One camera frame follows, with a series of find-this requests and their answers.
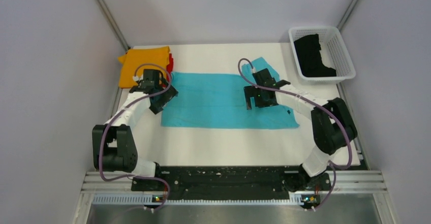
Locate black t shirt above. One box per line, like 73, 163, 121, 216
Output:
294, 34, 336, 78

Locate aluminium frame rail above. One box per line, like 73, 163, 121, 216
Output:
81, 170, 388, 194

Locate white plastic basket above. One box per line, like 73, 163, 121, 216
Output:
288, 26, 356, 85

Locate folded red t shirt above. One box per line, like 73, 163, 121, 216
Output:
162, 53, 174, 88

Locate folded orange t shirt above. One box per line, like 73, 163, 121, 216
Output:
117, 46, 171, 89

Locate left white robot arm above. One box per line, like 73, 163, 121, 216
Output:
91, 65, 178, 193

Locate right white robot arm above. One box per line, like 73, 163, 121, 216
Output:
244, 68, 357, 192

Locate white slotted cable duct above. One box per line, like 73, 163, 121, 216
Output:
93, 194, 304, 206

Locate left aluminium corner post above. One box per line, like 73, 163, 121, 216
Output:
95, 0, 130, 51

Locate cyan t shirt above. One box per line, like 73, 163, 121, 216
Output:
161, 57, 299, 130

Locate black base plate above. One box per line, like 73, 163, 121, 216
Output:
130, 165, 332, 201

